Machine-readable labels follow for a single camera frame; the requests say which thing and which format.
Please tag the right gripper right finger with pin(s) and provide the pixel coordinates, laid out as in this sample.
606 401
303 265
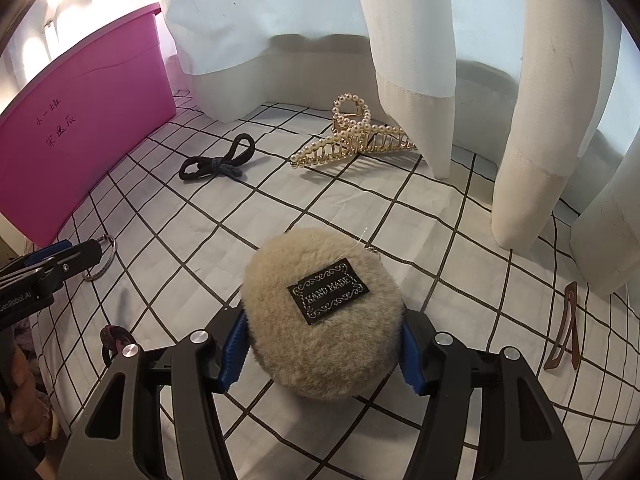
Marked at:
521 436

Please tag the brown snap hair clip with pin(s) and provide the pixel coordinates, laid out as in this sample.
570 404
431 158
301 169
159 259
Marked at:
567 338

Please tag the black grid white tablecloth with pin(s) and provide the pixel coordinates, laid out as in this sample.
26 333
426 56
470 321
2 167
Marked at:
204 215

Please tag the pearl gold claw clip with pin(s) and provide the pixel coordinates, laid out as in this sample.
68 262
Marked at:
352 133

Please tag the person's left hand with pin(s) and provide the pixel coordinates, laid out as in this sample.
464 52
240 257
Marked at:
30 418

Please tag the pink plastic bin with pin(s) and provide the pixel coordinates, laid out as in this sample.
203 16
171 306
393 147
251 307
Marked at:
78 118

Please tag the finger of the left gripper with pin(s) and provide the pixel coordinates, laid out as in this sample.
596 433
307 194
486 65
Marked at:
82 257
41 261

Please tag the beige fluffy round clip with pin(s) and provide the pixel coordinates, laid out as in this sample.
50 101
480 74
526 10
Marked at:
323 312

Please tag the white curtain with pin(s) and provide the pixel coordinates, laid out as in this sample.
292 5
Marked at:
525 83

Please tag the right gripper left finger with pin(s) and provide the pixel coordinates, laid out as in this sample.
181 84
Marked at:
118 435

